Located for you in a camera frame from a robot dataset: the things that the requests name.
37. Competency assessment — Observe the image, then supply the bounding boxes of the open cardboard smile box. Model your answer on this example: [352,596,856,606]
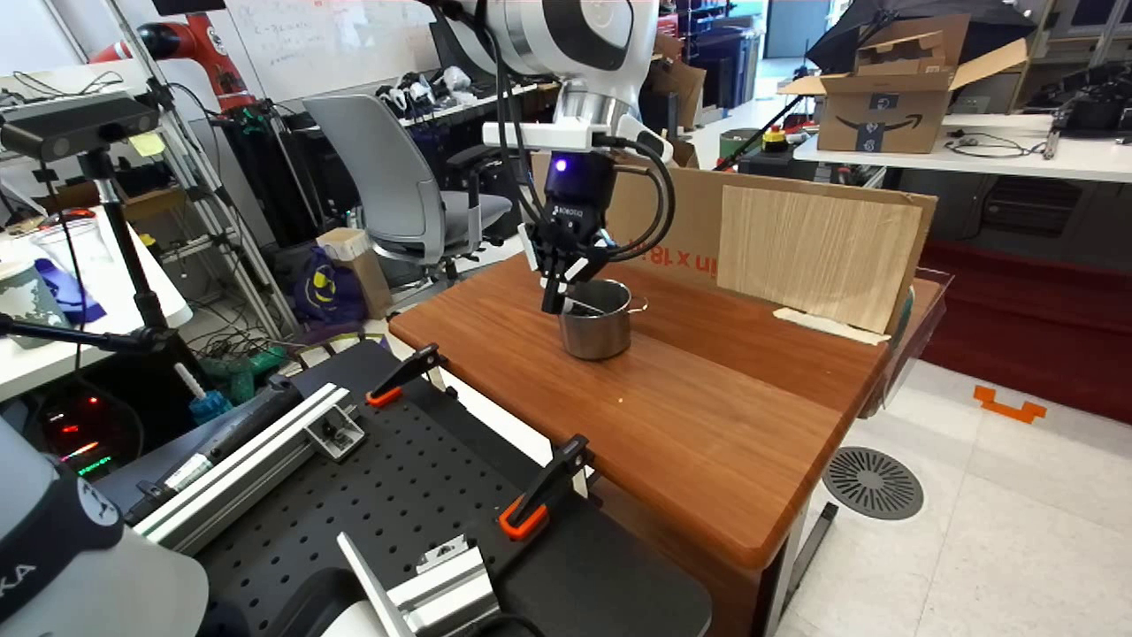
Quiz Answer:
[784,14,1029,151]

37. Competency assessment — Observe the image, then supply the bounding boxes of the grey office chair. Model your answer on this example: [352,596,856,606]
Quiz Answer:
[306,97,513,275]

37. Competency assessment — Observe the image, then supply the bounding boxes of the black perforated breadboard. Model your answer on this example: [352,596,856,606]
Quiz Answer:
[192,382,710,637]

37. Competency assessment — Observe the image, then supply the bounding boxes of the far aluminium extrusion rail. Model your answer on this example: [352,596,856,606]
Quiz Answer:
[134,382,365,551]

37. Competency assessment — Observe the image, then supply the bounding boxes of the near black orange clamp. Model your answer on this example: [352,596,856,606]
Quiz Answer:
[495,436,586,541]

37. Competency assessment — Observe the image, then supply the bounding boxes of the camera on black tripod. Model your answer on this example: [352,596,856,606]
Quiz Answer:
[0,88,204,391]

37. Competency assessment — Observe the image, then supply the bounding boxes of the white side table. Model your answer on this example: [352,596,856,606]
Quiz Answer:
[795,114,1132,184]

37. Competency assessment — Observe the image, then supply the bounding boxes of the aluminium extrusion rail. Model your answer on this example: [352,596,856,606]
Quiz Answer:
[134,382,365,551]
[323,532,501,637]

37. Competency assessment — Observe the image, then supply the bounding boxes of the light wooden panel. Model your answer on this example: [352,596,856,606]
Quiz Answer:
[716,184,933,336]

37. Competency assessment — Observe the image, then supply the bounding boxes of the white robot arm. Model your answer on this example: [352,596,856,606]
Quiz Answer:
[420,0,675,316]

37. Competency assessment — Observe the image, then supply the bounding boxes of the near aluminium extrusion rail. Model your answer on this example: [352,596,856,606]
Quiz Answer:
[323,532,501,637]

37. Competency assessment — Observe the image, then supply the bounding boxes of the silver metal pot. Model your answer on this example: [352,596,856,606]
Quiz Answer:
[559,278,647,360]

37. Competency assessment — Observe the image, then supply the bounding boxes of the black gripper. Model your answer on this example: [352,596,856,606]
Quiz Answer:
[528,151,615,316]

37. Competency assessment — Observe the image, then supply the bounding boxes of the black orange clamp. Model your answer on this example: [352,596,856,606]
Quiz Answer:
[495,436,586,541]
[365,344,443,412]

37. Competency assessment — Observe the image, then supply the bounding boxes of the far black orange clamp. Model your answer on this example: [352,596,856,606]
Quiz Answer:
[365,344,443,412]

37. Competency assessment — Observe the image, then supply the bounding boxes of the round floor drain cover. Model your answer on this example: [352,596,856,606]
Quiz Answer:
[825,447,924,521]

